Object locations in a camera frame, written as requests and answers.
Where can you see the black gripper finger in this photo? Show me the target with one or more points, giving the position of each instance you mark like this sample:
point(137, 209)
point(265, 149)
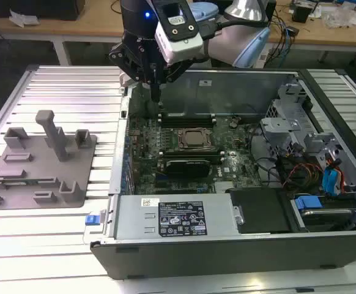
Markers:
point(178, 69)
point(124, 58)

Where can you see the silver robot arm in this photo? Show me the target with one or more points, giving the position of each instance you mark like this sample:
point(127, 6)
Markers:
point(224, 46)

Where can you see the black RAM slots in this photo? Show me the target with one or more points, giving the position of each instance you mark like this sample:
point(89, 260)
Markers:
point(187, 119)

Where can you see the black cylinder capacitor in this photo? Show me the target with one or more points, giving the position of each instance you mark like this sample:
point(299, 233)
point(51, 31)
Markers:
point(152, 108)

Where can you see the silver CPU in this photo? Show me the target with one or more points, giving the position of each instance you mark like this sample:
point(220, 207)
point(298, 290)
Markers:
point(196, 137)

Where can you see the silver coin battery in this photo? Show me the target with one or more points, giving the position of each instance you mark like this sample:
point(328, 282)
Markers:
point(233, 123)

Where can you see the large black box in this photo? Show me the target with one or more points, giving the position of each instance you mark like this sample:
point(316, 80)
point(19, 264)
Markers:
point(37, 7)

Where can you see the black graphics card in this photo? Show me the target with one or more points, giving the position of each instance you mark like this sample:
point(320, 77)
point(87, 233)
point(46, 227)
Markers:
point(187, 170)

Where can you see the green motherboard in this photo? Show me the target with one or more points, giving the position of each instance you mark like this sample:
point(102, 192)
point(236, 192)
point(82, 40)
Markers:
point(236, 159)

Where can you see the crumpled white paper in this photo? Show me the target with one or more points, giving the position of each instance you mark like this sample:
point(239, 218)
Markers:
point(23, 19)

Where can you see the grey metal drive cage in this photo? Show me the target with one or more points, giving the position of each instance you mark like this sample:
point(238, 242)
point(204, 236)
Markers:
point(283, 125)

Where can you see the small black adapter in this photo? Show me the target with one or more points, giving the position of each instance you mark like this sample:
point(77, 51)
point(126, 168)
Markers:
point(292, 30)

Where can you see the silver board heat sink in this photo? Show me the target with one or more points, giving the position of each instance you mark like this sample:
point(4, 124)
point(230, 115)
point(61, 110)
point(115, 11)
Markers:
point(224, 186)

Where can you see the small black cube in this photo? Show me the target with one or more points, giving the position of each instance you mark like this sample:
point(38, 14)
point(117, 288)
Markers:
point(301, 13)

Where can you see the grey parts rack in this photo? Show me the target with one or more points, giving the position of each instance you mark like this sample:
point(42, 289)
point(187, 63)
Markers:
point(49, 171)

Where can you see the black power supply label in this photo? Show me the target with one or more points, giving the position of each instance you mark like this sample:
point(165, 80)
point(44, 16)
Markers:
point(182, 218)

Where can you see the grey power supply unit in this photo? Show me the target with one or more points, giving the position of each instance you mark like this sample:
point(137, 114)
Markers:
point(135, 217)

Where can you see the black plastic cover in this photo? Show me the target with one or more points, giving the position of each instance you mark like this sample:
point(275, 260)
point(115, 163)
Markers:
point(260, 211)

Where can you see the blue case latch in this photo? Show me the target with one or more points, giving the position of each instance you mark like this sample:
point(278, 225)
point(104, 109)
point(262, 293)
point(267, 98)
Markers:
point(92, 220)

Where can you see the clear plastic bags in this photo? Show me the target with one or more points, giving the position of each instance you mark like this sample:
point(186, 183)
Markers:
point(340, 16)

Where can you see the open black PC case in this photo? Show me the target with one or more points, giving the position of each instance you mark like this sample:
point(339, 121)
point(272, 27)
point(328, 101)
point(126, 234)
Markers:
point(227, 257)

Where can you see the hard disk in blue carrier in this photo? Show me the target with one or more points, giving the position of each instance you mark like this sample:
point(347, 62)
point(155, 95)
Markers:
point(321, 214)

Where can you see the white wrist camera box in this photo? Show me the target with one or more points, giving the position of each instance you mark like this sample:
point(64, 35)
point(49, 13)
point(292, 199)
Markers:
point(178, 36)

